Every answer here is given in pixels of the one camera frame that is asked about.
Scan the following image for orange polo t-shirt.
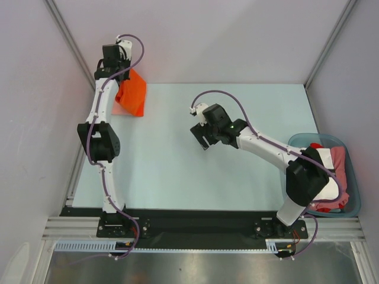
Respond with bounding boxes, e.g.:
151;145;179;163
115;69;147;117

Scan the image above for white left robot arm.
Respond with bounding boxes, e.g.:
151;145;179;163
77;39;132;214

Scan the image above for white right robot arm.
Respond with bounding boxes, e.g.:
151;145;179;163
190;103;331;237

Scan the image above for folded pink t-shirt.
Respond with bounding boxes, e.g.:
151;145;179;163
111;101;131;116

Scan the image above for red garment in bin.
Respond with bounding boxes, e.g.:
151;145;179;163
310;143;324;149

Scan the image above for pink garment in bin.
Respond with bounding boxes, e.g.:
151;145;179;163
309;146;349;213

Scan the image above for teal plastic laundry bin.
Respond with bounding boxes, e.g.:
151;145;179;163
288;133;361;218

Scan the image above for aluminium frame post left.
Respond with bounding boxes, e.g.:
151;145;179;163
42;0;95;91

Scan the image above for aluminium frame post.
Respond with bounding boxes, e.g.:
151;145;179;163
42;0;95;91
303;0;359;91

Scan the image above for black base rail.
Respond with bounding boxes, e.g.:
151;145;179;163
60;207;309;251

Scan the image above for blue slotted cable duct right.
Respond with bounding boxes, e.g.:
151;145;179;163
266;239;314;254

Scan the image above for blue slotted cable duct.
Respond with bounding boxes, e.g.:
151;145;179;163
54;240;134;253
266;239;314;254

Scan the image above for blue slotted cable duct left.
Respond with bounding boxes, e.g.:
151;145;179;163
54;240;134;253

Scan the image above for aluminium front rail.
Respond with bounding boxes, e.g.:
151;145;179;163
42;217;365;242

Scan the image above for aluminium frame post right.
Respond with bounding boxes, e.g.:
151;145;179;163
303;0;359;91

